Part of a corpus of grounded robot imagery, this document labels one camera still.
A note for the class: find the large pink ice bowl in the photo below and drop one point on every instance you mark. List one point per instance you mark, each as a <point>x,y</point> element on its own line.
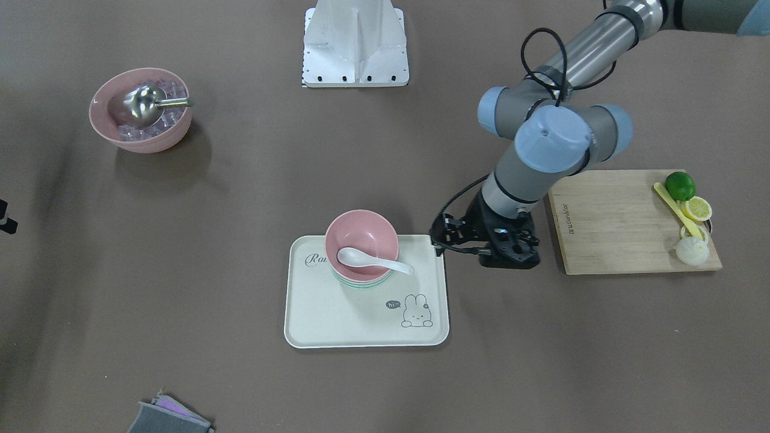
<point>165,132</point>

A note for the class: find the lemon slices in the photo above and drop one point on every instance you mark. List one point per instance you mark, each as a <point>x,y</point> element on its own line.
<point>699,211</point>

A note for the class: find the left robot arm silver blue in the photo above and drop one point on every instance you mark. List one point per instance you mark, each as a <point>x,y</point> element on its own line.
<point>551,138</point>

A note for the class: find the cream rabbit tray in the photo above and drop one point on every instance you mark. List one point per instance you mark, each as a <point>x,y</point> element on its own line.
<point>402,311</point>

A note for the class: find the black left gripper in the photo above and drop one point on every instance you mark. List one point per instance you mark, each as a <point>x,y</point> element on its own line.
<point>477,218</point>

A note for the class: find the small pink bowl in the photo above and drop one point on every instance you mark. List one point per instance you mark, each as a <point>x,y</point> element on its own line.
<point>364,230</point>

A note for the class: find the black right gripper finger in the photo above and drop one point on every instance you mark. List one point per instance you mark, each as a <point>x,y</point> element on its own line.
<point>7,225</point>

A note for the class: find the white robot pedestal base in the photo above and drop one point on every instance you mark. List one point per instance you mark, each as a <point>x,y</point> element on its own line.
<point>354,44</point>

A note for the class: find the green lime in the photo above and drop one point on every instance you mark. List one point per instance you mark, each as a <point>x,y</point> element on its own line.
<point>680,186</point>

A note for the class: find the white ceramic spoon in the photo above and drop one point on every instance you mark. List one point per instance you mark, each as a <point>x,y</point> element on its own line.
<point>355,258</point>

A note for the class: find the metal ice scoop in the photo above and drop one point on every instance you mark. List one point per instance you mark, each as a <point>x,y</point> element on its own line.
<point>143,106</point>

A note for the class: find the grey folded cloth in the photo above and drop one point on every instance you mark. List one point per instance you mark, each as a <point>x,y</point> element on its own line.
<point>164,413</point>

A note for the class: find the wooden cutting board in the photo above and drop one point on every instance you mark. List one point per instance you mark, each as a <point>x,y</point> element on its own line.
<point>613,222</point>

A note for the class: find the stacked green bowls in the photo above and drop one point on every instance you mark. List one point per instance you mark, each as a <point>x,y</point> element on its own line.
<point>362,285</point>

